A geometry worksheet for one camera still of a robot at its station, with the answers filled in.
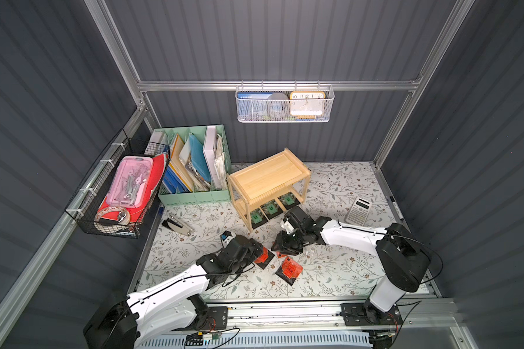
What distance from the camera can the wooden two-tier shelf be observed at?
84 cm

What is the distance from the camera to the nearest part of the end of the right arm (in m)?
0.65

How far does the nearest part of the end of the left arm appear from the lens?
22.8 inches
